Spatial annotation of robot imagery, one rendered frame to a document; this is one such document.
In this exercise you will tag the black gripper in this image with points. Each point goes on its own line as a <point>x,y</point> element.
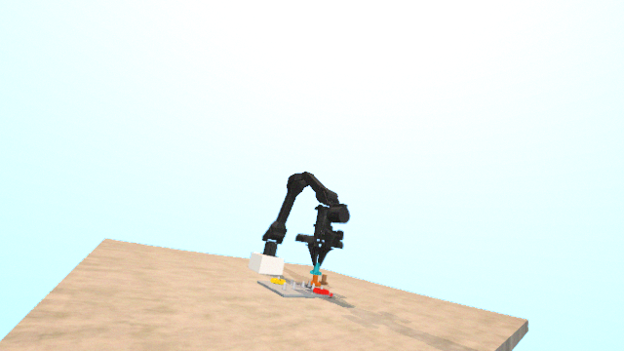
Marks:
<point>315,250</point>

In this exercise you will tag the teal gear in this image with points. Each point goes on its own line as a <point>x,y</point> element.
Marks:
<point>315,270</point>

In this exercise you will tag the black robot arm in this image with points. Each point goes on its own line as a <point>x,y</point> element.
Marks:
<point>335,213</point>

